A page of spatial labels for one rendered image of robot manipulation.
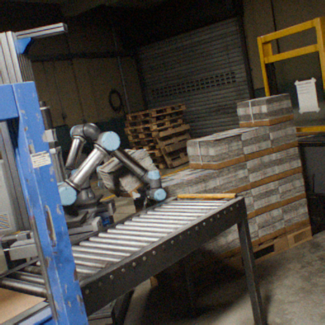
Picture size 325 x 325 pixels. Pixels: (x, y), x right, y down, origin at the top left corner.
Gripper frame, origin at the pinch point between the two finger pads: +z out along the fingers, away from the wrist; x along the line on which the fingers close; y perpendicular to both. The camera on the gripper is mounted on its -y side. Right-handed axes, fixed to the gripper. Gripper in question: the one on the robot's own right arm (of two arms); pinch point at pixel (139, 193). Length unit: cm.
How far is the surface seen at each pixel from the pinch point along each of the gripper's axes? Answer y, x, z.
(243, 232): -27, -12, -84
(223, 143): -8, -79, -4
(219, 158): -16, -69, -5
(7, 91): 103, 70, -152
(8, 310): 38, 106, -122
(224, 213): -6, -4, -91
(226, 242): -75, -39, -5
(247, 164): -36, -90, -3
